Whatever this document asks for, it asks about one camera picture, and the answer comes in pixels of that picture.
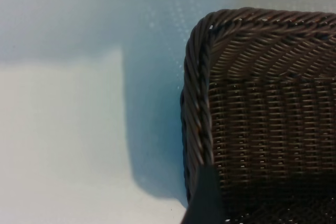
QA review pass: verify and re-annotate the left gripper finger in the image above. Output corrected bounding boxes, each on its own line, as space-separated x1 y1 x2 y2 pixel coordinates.
182 165 224 224

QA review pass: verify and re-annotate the dark brown woven basket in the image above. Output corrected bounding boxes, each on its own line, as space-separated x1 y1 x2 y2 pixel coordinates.
180 6 336 224

